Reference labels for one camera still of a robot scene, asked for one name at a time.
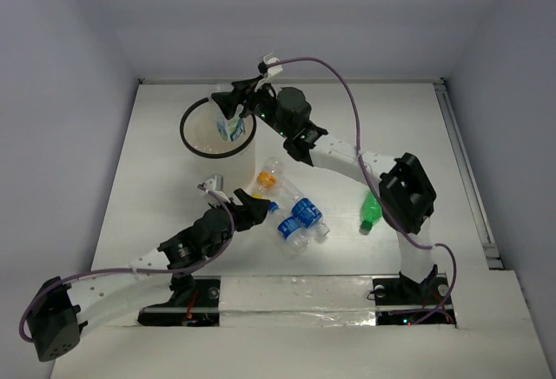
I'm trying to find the green plastic bottle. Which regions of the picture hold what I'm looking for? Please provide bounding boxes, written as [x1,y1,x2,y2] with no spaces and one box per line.
[360,192,382,235]

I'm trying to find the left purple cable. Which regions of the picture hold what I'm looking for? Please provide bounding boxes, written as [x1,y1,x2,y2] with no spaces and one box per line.
[17,183,238,343]

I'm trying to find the clear bottle green white label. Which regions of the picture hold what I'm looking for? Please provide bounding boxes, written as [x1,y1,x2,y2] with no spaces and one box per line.
[209,97,245,142]

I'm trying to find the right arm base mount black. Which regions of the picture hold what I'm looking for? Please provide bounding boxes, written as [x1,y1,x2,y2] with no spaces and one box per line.
[366,267,456,326]

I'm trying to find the orange label bottle yellow cap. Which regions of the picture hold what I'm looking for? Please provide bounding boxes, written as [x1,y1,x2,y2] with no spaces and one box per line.
[252,156,285,198]

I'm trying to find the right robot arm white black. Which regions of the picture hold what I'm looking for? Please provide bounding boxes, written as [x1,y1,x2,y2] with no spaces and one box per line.
[208,78,437,303]

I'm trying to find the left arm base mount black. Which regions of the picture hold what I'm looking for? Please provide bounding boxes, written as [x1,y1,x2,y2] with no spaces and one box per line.
[137,275,221,327]

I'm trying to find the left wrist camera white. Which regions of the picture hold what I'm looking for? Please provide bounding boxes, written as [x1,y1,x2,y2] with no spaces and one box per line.
[197,174,228,202]

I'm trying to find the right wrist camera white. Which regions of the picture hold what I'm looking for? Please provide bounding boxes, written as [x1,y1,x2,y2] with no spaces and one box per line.
[258,52,283,82]

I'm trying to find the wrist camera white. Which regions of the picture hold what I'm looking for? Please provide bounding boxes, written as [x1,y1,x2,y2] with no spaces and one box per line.
[258,52,283,82]
[197,174,228,202]

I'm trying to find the white cylindrical bin black rim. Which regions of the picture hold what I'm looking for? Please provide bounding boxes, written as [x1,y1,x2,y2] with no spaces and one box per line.
[179,97,257,194]

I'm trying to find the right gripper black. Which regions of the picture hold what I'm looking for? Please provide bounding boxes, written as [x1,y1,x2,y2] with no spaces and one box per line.
[212,74,291,138]

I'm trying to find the aluminium rail right edge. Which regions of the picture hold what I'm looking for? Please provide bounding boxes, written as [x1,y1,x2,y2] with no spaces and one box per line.
[433,79,506,270]

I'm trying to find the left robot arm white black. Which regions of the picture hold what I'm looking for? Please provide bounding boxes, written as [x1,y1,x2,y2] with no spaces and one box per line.
[18,189,272,362]

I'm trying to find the blue label bottle white cap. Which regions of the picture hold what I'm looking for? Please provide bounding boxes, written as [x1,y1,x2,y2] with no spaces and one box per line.
[291,197,330,237]

